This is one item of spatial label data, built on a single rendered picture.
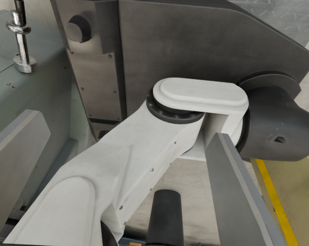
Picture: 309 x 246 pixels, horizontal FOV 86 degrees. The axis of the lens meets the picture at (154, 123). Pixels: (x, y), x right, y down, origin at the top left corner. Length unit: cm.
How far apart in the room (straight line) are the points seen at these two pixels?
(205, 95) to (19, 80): 59
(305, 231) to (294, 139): 106
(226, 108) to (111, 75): 31
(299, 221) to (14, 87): 160
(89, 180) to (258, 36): 45
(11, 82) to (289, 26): 87
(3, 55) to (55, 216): 68
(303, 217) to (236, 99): 118
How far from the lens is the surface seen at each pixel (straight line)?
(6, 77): 73
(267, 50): 51
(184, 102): 35
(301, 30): 73
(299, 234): 149
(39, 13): 126
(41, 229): 22
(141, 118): 35
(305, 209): 147
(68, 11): 45
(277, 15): 68
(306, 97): 149
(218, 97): 37
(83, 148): 156
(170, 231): 225
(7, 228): 78
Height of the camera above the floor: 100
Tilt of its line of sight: 45 degrees down
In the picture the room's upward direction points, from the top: 172 degrees counter-clockwise
